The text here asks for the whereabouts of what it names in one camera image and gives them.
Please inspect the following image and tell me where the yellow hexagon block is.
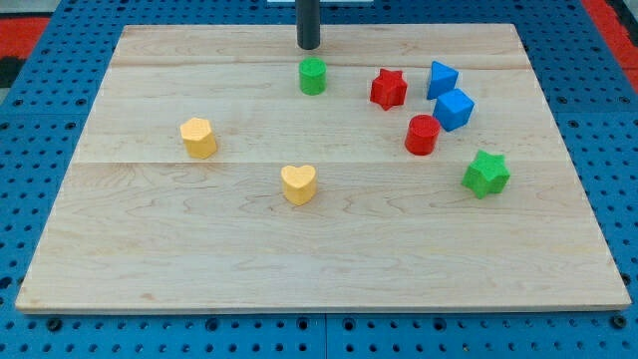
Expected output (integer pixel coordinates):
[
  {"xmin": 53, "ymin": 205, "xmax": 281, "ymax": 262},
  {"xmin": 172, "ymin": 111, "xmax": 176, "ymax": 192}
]
[{"xmin": 179, "ymin": 118, "xmax": 217, "ymax": 160}]

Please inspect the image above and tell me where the red cylinder block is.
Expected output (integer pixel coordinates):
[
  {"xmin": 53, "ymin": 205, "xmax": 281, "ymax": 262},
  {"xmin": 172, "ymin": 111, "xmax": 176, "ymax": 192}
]
[{"xmin": 404, "ymin": 115, "xmax": 441, "ymax": 156}]

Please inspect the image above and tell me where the yellow heart block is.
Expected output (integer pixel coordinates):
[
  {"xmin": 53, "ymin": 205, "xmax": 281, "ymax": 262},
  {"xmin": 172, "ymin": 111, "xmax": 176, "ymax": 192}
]
[{"xmin": 280, "ymin": 165, "xmax": 317, "ymax": 205}]

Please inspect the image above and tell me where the blue triangle block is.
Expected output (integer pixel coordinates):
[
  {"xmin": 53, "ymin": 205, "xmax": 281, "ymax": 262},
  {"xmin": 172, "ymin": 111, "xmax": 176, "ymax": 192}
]
[{"xmin": 427, "ymin": 61, "xmax": 459, "ymax": 100}]

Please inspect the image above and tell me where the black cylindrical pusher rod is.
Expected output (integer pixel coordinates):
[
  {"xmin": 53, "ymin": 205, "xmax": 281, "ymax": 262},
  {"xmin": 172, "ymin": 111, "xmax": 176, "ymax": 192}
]
[{"xmin": 295, "ymin": 0, "xmax": 321, "ymax": 50}]

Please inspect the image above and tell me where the green star block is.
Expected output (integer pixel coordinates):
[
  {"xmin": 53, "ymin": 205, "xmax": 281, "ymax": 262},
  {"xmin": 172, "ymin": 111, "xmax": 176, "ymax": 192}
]
[{"xmin": 462, "ymin": 150, "xmax": 510, "ymax": 198}]

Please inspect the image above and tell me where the light wooden board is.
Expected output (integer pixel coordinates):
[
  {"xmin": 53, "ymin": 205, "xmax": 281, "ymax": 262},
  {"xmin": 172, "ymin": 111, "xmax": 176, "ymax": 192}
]
[{"xmin": 15, "ymin": 24, "xmax": 631, "ymax": 314}]

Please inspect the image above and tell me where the blue cube block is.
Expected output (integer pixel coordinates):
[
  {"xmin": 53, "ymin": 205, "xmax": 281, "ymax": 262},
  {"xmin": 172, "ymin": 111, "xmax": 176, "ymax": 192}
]
[{"xmin": 433, "ymin": 89, "xmax": 475, "ymax": 132}]

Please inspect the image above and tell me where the green cylinder block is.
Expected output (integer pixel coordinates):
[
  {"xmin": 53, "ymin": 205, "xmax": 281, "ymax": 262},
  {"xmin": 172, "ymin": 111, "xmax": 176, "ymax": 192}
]
[{"xmin": 298, "ymin": 57, "xmax": 327, "ymax": 96}]

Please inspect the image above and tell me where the red star block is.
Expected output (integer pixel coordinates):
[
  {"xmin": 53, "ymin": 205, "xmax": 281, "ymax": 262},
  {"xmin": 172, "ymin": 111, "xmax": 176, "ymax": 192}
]
[{"xmin": 369, "ymin": 68, "xmax": 408, "ymax": 111}]

